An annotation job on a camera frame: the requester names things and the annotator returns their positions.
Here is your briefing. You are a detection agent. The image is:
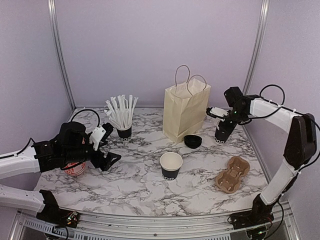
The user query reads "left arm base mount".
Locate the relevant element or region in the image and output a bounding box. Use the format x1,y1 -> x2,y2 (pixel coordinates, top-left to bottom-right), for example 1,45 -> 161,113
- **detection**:
36,189 -> 80,228

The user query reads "front aluminium rail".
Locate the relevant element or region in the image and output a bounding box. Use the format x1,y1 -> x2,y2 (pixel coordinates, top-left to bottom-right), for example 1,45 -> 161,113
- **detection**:
8,202 -> 302,240

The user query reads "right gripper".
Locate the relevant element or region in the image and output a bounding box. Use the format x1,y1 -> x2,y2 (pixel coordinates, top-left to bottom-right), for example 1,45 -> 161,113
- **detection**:
218,108 -> 248,136

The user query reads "black paper coffee cup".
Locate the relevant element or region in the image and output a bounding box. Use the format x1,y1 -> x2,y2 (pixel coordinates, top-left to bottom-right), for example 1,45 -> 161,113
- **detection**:
159,152 -> 183,181

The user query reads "cream paper bag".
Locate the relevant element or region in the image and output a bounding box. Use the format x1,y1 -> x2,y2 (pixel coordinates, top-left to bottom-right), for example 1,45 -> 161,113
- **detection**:
162,69 -> 211,144

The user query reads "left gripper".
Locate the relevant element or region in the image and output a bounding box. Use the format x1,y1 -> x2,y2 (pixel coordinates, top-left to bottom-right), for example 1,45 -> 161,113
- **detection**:
63,136 -> 121,171

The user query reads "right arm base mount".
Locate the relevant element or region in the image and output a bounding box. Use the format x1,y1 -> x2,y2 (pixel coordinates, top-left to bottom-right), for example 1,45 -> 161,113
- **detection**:
227,194 -> 276,230

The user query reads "brown cardboard cup carrier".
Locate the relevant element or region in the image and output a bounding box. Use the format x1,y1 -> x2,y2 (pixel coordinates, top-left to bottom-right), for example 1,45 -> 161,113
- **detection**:
214,156 -> 250,194

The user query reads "black cup holding straws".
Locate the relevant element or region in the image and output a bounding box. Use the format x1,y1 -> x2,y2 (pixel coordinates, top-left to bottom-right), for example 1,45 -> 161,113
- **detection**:
116,125 -> 132,142

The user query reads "left aluminium frame post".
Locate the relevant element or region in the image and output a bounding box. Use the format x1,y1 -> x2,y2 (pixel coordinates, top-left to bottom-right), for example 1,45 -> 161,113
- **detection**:
47,0 -> 76,111

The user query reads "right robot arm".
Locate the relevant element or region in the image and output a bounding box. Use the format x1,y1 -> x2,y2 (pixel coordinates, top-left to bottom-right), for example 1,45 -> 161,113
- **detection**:
215,86 -> 320,225

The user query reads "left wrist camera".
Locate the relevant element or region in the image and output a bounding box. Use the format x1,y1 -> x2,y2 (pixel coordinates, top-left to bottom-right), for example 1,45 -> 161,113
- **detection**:
89,122 -> 114,151

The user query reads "right aluminium frame post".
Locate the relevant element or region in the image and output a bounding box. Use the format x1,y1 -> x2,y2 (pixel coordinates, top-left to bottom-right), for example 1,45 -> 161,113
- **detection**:
243,0 -> 270,94

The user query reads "aluminium frame post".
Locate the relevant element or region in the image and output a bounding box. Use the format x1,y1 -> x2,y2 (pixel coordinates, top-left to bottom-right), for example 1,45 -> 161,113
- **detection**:
47,0 -> 76,111
243,0 -> 270,94

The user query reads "black cup lid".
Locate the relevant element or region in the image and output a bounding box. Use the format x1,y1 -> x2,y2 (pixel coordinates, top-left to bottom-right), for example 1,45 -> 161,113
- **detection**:
184,134 -> 202,143
185,142 -> 201,149

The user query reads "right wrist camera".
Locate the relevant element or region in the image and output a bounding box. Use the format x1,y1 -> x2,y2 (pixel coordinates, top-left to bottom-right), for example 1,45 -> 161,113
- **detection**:
206,107 -> 229,119

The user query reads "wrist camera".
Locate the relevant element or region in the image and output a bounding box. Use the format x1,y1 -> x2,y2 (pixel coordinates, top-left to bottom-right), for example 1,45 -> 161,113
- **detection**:
206,107 -> 229,119
89,122 -> 114,151

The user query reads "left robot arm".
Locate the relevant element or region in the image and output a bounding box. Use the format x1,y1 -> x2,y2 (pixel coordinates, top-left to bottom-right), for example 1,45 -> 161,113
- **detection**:
0,120 -> 121,225

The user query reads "white wrapped straws bundle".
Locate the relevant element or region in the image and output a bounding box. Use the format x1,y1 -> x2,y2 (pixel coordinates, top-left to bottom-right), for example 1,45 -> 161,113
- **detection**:
104,94 -> 139,130

